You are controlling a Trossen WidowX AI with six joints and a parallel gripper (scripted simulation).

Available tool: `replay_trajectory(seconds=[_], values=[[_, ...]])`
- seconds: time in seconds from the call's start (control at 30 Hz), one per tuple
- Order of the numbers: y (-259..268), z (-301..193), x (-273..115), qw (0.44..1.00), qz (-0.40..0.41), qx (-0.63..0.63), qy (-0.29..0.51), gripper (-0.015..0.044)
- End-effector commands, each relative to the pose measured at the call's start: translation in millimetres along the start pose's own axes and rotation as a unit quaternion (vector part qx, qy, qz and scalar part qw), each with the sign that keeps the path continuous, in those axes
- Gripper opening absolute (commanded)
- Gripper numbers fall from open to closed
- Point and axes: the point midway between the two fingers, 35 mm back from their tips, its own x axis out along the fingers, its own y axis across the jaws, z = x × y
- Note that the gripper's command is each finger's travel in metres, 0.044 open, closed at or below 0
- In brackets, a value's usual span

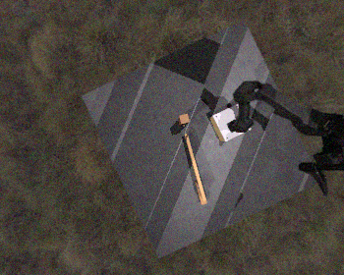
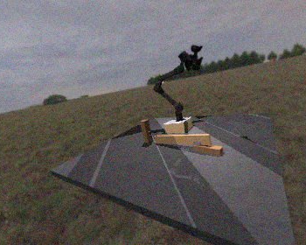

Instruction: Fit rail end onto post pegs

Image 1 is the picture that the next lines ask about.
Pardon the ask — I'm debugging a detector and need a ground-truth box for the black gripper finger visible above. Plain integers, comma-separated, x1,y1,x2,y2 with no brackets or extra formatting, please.
305,171,328,195

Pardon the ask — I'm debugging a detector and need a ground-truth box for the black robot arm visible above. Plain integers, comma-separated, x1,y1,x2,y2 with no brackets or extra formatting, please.
227,81,344,165

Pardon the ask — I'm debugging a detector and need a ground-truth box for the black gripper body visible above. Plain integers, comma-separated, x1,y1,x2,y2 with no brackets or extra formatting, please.
299,142,344,172

